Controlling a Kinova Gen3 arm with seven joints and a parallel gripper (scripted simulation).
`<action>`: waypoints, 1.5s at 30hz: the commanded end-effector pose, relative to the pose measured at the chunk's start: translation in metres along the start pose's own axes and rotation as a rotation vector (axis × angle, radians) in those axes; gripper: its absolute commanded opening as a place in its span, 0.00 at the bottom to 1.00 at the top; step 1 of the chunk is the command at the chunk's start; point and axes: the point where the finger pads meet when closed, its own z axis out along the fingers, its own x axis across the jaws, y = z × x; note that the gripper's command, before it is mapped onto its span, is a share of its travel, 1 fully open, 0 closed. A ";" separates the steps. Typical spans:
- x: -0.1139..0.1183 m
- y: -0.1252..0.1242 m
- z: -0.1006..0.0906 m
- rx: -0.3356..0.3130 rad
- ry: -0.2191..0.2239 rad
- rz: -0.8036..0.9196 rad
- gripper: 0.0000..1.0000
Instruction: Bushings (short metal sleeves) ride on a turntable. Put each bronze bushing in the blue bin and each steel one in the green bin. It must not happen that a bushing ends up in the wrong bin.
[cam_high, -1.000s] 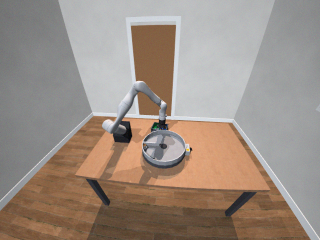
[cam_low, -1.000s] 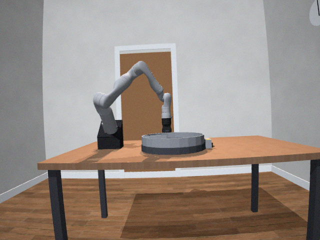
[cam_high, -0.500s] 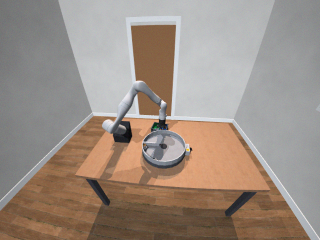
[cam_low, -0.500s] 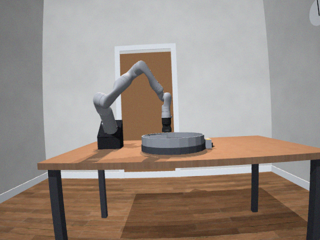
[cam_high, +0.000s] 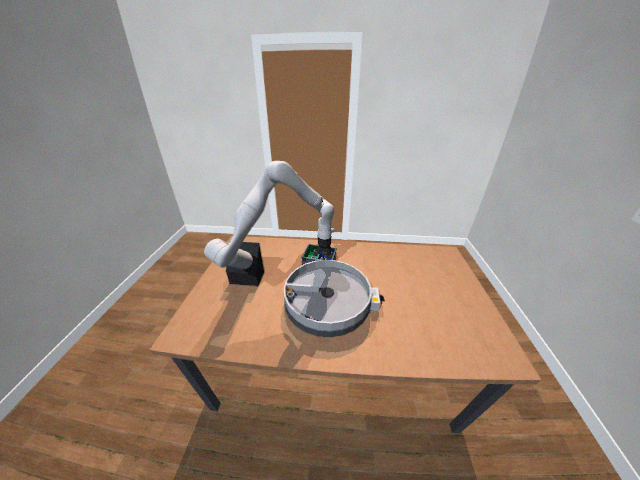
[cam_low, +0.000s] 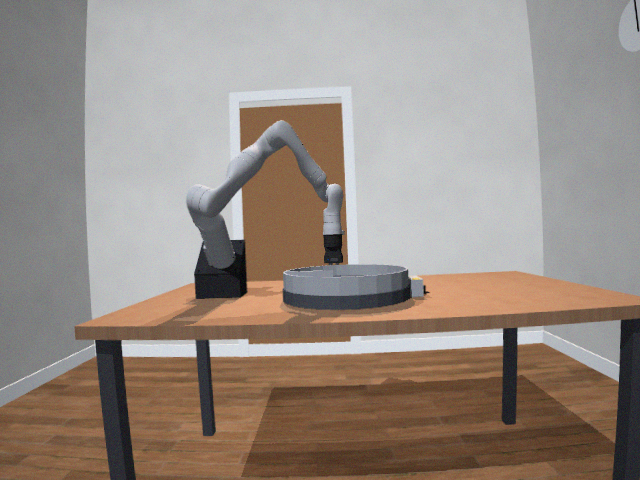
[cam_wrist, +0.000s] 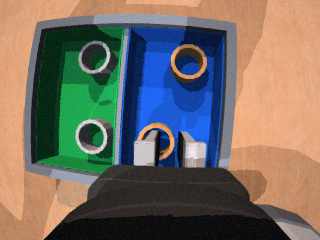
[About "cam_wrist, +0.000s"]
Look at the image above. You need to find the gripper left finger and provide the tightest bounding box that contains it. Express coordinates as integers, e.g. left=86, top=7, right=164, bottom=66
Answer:
left=134, top=130, right=161, bottom=166

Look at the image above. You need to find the grey metal sleeve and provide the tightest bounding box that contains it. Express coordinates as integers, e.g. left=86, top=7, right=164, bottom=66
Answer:
left=78, top=41, right=117, bottom=78
left=75, top=118, right=113, bottom=154

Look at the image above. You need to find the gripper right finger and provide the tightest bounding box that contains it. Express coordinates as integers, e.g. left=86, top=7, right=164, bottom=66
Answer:
left=177, top=131, right=207, bottom=167

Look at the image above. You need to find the green and blue divided bin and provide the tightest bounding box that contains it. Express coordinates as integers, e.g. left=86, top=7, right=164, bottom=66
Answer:
left=24, top=14, right=237, bottom=185

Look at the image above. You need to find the grey round turntable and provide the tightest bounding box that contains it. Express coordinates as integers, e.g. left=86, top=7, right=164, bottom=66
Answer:
left=256, top=204, right=320, bottom=240

